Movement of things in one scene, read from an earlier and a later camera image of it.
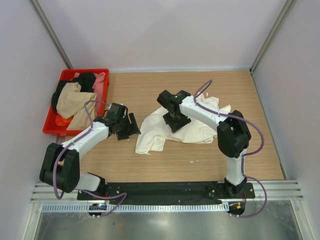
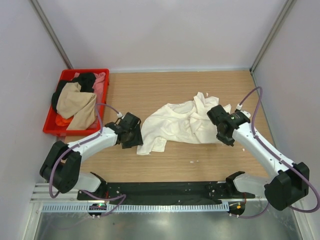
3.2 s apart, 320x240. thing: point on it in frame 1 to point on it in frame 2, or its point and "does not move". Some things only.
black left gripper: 132,129 to 137,141
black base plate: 170,192 does not move
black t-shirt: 86,81 does not move
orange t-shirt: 62,121 does not move
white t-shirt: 155,130 does not move
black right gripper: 175,126 to 227,141
